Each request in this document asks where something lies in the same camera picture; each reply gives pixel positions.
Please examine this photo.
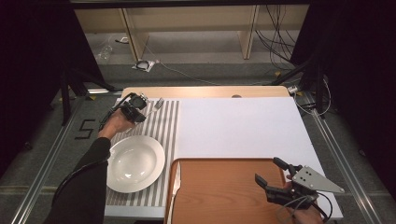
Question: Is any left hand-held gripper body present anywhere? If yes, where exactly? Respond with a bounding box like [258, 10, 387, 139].
[120, 92, 149, 123]

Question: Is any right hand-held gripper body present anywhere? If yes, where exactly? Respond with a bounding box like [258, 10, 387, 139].
[264, 164, 347, 209]

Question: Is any silver fork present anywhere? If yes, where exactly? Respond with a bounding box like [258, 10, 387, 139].
[125, 96, 165, 133]

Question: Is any brown wooden tray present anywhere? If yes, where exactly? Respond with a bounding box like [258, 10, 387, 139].
[164, 157, 294, 224]

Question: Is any white plate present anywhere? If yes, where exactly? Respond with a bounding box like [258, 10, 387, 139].
[106, 134, 166, 194]

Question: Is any silver knife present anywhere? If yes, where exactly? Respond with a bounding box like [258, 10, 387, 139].
[166, 161, 182, 224]

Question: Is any person's left hand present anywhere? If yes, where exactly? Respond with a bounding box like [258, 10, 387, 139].
[97, 107, 137, 140]

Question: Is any person's right hand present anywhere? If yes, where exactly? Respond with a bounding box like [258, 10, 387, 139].
[284, 173, 323, 224]

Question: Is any grey striped placemat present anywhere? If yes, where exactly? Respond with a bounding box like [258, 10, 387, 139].
[105, 99, 181, 208]

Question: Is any light wooden table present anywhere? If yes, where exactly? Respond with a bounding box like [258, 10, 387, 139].
[120, 85, 291, 99]

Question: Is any white table board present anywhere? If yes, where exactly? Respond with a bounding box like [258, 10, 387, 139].
[104, 96, 344, 220]

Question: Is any clear plastic bag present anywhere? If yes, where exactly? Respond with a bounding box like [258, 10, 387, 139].
[94, 44, 114, 62]

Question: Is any black metal stand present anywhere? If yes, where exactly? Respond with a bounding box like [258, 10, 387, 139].
[58, 65, 124, 126]
[270, 55, 327, 117]

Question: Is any light wooden shelf unit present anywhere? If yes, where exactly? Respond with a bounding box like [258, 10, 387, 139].
[74, 4, 311, 62]

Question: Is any dark curtain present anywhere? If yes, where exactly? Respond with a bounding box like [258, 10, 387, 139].
[0, 0, 106, 176]
[290, 0, 396, 202]

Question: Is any left hand-held gripper cable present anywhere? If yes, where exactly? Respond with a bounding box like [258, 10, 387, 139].
[50, 91, 138, 207]

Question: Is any hand-held gripper cable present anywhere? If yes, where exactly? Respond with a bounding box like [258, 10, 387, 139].
[50, 91, 138, 207]
[275, 190, 333, 224]

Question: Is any right hand-held gripper cable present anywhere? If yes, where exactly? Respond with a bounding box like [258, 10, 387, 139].
[275, 190, 333, 224]

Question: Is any metal floor rail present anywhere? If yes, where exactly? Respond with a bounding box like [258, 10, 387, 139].
[10, 95, 84, 224]
[303, 92, 383, 224]

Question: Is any white packet with black cable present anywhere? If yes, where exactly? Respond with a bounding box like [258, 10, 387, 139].
[132, 59, 156, 74]

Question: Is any thin white floor cable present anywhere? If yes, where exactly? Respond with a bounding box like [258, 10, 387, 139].
[142, 39, 276, 87]

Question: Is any bundle of black cables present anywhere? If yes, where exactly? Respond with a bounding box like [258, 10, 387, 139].
[254, 4, 301, 71]

